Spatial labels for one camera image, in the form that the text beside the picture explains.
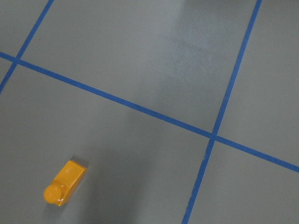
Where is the orange trapezoid block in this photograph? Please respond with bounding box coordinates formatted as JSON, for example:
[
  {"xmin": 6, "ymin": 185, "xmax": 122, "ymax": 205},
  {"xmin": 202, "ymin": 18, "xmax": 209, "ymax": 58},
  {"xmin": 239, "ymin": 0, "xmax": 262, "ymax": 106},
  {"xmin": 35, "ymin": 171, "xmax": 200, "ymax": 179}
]
[{"xmin": 43, "ymin": 160, "xmax": 87, "ymax": 206}]

